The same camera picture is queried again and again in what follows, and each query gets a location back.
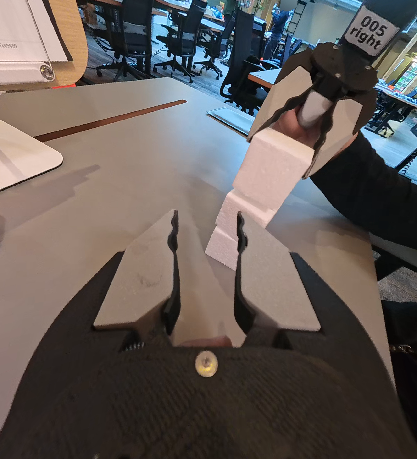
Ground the person's right hand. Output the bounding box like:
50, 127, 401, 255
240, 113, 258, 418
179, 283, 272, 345
276, 107, 327, 144

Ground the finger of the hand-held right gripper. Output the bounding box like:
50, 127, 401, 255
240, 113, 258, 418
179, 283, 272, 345
246, 66, 314, 144
301, 98, 366, 180

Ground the white hard foam cube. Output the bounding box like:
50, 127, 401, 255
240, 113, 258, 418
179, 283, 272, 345
216, 191, 277, 237
233, 128, 315, 212
205, 224, 239, 271

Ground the printed instruction sheet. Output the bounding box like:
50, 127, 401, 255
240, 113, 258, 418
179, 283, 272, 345
0, 0, 69, 65

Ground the person's right forearm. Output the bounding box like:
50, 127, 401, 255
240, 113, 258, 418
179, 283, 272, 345
309, 131, 417, 259

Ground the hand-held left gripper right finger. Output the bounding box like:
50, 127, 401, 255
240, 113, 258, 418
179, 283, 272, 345
234, 212, 321, 346

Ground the black office chair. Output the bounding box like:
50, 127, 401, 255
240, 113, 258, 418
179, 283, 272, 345
219, 7, 270, 115
153, 0, 209, 83
95, 0, 155, 77
193, 14, 236, 79

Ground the wood-edged background desk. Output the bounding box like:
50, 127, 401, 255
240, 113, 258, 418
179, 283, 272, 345
248, 68, 282, 90

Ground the grey flat pouch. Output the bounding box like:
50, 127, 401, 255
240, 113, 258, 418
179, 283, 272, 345
206, 107, 256, 137

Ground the white wooden document stand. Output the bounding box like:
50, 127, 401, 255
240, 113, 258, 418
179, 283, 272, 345
0, 0, 89, 199

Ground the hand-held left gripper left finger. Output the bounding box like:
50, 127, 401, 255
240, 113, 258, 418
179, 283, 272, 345
94, 210, 181, 336

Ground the person's dark clothing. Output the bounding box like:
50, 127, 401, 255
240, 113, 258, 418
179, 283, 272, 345
373, 251, 417, 459

